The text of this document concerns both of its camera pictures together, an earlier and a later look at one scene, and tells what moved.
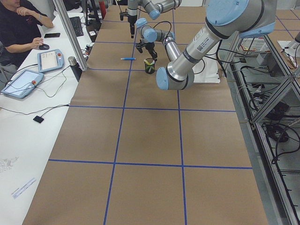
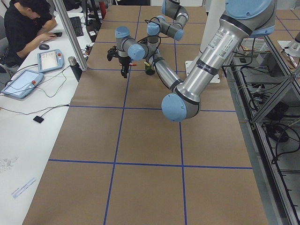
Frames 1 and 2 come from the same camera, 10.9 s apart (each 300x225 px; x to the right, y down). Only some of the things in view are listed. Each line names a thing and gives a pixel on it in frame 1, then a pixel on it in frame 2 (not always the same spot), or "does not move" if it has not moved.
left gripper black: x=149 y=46 -> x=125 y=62
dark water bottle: x=75 y=67 does not move
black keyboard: x=77 y=26 does not move
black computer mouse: x=44 y=47 does not move
